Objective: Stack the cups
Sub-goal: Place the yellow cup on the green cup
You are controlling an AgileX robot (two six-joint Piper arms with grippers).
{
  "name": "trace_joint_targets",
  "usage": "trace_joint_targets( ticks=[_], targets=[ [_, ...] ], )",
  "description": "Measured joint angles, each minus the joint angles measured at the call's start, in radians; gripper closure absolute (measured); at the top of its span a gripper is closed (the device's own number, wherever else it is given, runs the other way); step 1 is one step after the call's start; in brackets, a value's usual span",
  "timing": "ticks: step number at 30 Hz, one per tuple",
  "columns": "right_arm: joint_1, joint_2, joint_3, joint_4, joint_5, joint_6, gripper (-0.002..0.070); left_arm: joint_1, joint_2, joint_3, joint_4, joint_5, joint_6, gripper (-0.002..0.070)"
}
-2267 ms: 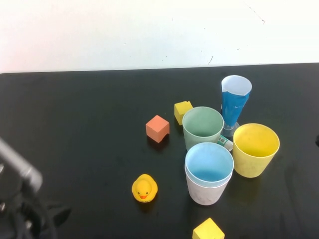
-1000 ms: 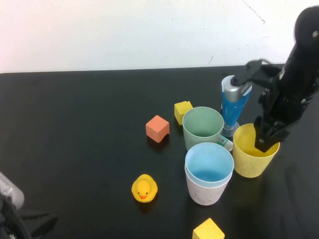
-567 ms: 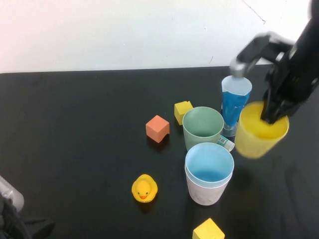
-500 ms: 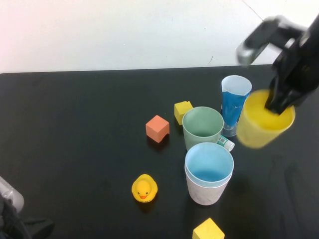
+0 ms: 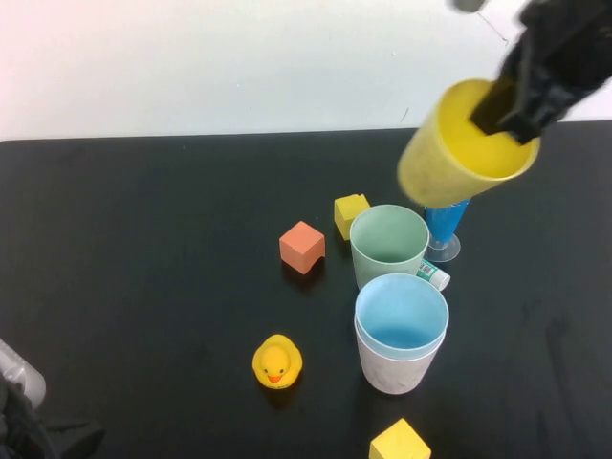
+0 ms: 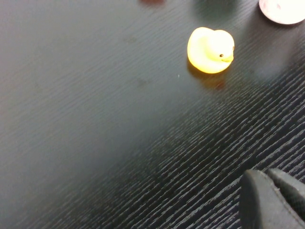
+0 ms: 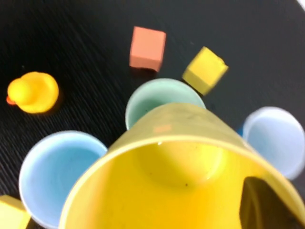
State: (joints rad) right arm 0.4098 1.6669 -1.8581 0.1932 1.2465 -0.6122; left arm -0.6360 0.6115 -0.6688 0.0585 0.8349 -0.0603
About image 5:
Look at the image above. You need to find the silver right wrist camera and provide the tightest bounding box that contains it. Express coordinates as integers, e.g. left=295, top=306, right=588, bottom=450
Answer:
left=447, top=0, right=489, bottom=14

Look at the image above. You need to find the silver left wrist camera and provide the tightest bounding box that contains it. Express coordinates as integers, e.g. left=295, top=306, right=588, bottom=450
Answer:
left=0, top=338, right=48, bottom=408

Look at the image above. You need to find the green plastic cup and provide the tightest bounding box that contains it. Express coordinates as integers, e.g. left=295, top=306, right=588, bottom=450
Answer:
left=348, top=204, right=430, bottom=291

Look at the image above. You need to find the blue-wrapped clear footed glass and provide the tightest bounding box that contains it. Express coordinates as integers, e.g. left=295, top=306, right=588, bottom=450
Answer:
left=423, top=198, right=463, bottom=263

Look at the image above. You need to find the yellow rubber duck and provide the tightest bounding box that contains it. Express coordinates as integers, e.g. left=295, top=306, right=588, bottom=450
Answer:
left=251, top=333, right=304, bottom=390

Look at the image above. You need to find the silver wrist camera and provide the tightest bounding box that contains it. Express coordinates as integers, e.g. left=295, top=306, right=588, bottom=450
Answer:
left=447, top=0, right=489, bottom=14
left=0, top=338, right=48, bottom=408

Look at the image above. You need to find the small white green tube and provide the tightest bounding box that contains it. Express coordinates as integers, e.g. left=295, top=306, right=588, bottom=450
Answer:
left=416, top=260, right=452, bottom=292

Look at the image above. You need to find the yellow plastic cup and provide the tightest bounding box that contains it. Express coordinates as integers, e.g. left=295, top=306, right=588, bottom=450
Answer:
left=396, top=78, right=541, bottom=209

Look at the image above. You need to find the pale pink plastic cup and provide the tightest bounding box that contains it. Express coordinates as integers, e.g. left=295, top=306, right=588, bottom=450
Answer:
left=353, top=310, right=448, bottom=396

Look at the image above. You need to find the orange foam cube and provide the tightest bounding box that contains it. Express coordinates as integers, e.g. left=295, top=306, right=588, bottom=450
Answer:
left=278, top=220, right=327, bottom=278

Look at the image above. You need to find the black cloth-covered left gripper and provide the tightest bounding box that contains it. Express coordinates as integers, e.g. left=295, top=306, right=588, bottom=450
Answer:
left=0, top=375, right=107, bottom=459

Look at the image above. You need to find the yellow notched foam cube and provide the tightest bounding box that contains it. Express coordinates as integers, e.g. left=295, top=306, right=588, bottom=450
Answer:
left=333, top=193, right=372, bottom=242

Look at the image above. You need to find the black cloth-covered right gripper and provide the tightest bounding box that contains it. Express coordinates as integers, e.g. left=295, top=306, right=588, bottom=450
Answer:
left=468, top=23, right=612, bottom=145

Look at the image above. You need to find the light blue plastic cup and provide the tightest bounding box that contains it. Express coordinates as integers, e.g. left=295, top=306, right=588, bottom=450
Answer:
left=354, top=273, right=450, bottom=361

